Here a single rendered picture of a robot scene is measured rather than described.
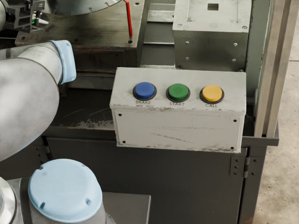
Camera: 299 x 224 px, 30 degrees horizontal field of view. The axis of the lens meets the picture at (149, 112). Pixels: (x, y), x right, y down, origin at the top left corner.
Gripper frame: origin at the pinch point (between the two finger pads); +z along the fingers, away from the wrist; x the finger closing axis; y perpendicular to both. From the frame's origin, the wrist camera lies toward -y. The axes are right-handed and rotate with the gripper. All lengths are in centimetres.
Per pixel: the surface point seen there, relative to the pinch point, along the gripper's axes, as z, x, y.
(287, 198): 81, -64, 63
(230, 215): 34, -53, 49
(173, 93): -2.6, -11.3, 35.1
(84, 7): 7.2, 0.0, 8.4
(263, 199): 78, -66, 55
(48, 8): 4.8, -1.6, 0.6
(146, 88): -3.1, -11.7, 29.3
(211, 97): -1.3, -10.4, 42.8
